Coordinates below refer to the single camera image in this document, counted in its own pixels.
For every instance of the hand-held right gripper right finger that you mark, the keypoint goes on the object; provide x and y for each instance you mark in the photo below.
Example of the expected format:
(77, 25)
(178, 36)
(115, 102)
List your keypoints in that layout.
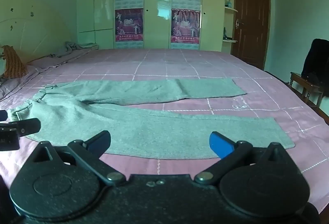
(221, 143)

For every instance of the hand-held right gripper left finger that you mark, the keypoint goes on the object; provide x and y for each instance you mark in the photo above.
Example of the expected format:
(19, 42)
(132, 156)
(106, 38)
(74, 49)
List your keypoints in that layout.
(99, 143)

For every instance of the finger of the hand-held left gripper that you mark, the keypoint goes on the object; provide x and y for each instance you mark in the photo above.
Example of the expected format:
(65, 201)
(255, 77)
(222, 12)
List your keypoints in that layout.
(3, 115)
(24, 126)

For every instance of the grey pants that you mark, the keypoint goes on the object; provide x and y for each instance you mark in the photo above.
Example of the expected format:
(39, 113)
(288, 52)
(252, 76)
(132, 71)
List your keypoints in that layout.
(144, 131)

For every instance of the bed with pink checked sheet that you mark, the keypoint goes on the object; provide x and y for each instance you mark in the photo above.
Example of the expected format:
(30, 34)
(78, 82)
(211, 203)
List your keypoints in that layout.
(257, 108)

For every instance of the white green patterned pillow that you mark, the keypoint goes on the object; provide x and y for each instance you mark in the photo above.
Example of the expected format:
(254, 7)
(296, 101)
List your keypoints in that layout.
(1, 64)

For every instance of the orange patterned pillow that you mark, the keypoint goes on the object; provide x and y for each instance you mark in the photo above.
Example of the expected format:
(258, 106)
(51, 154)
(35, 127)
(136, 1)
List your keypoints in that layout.
(16, 63)

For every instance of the cream bed headboard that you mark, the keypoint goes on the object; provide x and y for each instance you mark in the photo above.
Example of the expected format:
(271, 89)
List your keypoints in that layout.
(33, 31)

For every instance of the crumpled grey blanket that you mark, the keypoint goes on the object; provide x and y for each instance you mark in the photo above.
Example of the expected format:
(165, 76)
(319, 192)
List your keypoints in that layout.
(74, 47)

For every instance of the brown wooden door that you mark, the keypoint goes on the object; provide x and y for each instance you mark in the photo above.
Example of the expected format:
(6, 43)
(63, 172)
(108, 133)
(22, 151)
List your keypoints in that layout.
(250, 18)

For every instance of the cream corner shelf unit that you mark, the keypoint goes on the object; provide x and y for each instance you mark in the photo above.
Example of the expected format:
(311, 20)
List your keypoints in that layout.
(230, 9)

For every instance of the small bottle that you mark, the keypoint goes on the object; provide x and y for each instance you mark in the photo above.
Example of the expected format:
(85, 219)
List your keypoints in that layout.
(229, 3)

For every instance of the cream glossy wardrobe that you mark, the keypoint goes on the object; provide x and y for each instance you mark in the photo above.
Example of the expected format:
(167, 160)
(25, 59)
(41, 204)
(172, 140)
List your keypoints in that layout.
(154, 0)

